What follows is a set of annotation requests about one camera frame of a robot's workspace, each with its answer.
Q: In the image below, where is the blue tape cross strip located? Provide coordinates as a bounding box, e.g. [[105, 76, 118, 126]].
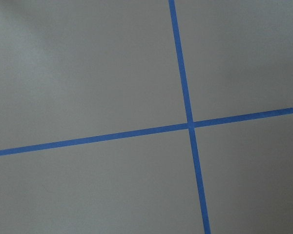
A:
[[168, 0, 211, 234]]

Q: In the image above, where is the blue tape long strip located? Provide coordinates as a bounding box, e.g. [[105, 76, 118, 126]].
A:
[[0, 107, 293, 156]]

